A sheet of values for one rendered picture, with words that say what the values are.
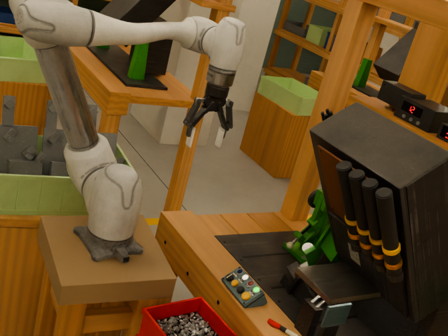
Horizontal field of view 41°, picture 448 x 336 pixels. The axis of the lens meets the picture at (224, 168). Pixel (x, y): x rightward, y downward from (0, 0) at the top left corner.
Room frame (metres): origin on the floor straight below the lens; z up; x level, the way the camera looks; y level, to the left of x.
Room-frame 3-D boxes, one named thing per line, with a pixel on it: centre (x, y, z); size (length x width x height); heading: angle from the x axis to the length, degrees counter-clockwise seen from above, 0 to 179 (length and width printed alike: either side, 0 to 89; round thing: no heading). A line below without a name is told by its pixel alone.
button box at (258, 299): (1.73, -0.17, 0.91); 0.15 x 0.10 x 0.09; 36
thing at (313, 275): (1.62, -0.49, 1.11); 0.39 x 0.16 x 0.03; 126
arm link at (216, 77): (1.91, 0.09, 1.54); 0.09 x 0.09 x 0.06
